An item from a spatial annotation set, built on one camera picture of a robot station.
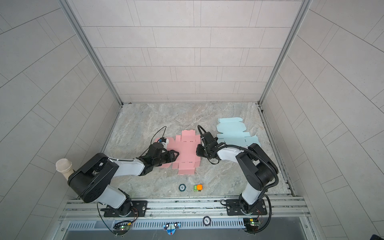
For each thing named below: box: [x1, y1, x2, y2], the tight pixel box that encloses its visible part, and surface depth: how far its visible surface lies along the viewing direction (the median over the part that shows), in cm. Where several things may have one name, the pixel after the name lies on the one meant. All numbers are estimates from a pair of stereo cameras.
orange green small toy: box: [194, 184, 204, 192], surface depth 77 cm
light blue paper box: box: [216, 117, 261, 147], surface depth 102 cm
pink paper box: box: [162, 130, 201, 175], surface depth 90 cm
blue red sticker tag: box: [163, 222, 181, 236], surface depth 67 cm
